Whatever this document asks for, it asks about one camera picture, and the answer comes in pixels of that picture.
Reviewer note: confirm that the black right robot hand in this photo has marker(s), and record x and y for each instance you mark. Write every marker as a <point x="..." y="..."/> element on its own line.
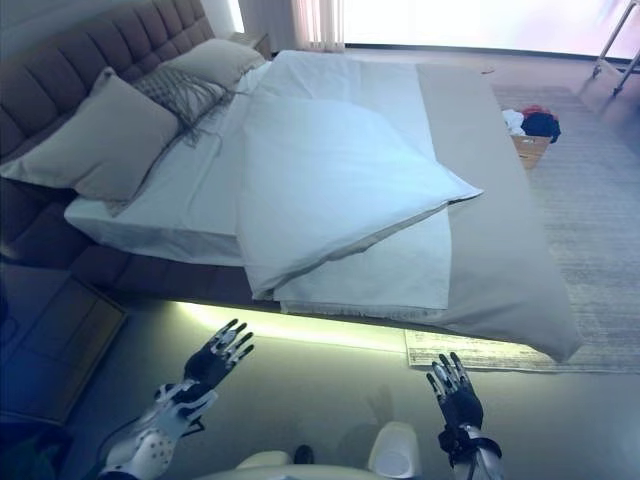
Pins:
<point x="462" y="396"/>

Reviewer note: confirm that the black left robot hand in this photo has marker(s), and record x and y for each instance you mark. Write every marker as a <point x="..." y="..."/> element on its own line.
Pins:
<point x="210" y="361"/>

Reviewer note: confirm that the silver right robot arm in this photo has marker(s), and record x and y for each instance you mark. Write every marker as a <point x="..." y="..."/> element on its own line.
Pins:
<point x="472" y="450"/>

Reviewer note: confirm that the beige bed runner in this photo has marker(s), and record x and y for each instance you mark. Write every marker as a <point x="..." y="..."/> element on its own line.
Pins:
<point x="500" y="225"/>

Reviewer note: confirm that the white textured blanket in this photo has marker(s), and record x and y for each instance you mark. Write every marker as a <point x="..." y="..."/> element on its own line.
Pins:
<point x="380" y="280"/>

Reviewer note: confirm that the white robot body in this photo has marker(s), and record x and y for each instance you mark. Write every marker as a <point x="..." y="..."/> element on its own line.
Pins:
<point x="320" y="455"/>

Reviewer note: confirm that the dark bedside table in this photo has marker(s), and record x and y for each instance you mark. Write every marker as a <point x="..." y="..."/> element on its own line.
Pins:
<point x="50" y="350"/>

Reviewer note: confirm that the grey area rug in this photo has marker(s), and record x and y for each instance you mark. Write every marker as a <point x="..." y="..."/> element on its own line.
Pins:
<point x="575" y="225"/>

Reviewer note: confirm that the white duvet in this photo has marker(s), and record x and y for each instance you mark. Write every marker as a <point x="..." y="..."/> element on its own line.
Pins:
<point x="320" y="165"/>

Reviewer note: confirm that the large beige pillow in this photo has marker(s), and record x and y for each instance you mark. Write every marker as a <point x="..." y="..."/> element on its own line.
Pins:
<point x="95" y="140"/>

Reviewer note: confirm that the grey fringed cushion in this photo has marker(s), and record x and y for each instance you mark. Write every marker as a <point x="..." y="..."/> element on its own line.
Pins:
<point x="192" y="97"/>

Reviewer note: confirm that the white garment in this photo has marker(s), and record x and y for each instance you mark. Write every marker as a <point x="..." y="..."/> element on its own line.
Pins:
<point x="512" y="120"/>

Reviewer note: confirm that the dark blue garment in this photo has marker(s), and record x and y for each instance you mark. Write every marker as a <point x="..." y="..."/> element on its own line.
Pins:
<point x="542" y="125"/>

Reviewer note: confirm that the red garment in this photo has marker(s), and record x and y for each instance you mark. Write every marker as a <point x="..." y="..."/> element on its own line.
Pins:
<point x="536" y="108"/>

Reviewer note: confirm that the wooden nightstand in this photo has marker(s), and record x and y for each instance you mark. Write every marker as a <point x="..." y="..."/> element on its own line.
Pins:
<point x="252" y="41"/>

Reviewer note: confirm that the brown tufted headboard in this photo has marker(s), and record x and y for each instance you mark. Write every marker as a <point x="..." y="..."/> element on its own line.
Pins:
<point x="85" y="55"/>

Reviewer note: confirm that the sheer curtain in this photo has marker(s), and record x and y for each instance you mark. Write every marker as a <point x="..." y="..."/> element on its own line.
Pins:
<point x="317" y="21"/>

